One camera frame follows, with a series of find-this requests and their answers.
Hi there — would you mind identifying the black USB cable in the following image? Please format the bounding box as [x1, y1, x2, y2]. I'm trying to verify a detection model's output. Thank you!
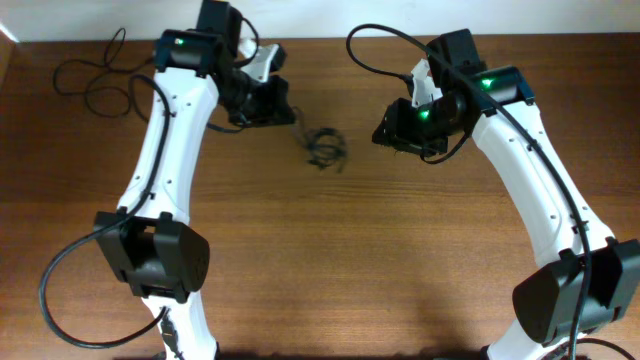
[292, 107, 349, 174]
[52, 27, 156, 120]

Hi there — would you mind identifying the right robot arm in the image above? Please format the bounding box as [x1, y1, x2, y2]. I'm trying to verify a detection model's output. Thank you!
[372, 29, 639, 359]

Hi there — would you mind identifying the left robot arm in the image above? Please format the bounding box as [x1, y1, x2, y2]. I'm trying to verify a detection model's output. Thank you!
[94, 1, 296, 359]

